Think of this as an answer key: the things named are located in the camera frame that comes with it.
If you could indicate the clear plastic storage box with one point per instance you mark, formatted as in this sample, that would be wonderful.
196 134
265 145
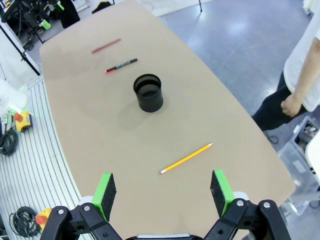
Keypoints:
297 155

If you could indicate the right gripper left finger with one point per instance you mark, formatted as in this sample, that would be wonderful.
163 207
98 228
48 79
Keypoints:
106 195

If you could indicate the yellow emergency stop button box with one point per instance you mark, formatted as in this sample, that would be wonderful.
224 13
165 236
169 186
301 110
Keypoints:
42 218
23 121

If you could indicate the person in white printed t-shirt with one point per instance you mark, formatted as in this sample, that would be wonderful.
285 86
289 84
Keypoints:
271 110

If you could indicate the black mesh pen holder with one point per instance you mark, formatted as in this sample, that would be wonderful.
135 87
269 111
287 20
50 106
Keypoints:
150 102

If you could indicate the person's left hand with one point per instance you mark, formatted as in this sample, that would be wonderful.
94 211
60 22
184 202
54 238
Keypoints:
291 106

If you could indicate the black marker with pink cap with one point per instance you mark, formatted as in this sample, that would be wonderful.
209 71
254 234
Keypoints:
121 65

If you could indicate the crumpled clear plastic sheet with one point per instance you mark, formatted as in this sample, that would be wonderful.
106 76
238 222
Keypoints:
11 96

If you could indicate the dark red pen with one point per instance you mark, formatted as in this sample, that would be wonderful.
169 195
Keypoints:
106 46

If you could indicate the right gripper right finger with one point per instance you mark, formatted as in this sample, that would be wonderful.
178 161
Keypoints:
220 192

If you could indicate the black fabric seat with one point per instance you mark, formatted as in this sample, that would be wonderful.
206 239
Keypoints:
101 7

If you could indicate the thin black pole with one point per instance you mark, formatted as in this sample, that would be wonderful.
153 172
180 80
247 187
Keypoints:
200 5

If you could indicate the yellow pencil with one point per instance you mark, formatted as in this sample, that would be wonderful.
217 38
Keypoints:
186 158

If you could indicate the grooved aluminium platform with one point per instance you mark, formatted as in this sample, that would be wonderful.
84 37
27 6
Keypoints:
32 162

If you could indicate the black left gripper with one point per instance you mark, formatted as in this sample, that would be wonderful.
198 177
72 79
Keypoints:
35 13

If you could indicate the black tripod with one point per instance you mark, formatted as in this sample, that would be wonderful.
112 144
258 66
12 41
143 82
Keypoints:
24 54

